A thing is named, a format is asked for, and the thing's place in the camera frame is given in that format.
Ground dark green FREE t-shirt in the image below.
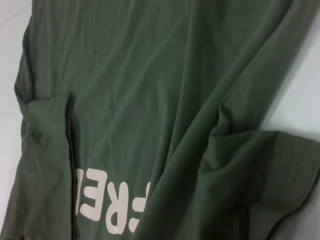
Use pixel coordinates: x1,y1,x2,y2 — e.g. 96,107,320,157
13,0,320,240

